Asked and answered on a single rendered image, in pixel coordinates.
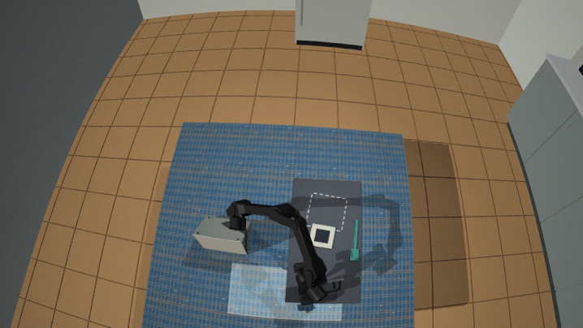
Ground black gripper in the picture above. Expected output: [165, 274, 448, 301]
[294, 262, 314, 305]

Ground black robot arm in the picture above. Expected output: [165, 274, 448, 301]
[227, 199, 328, 304]

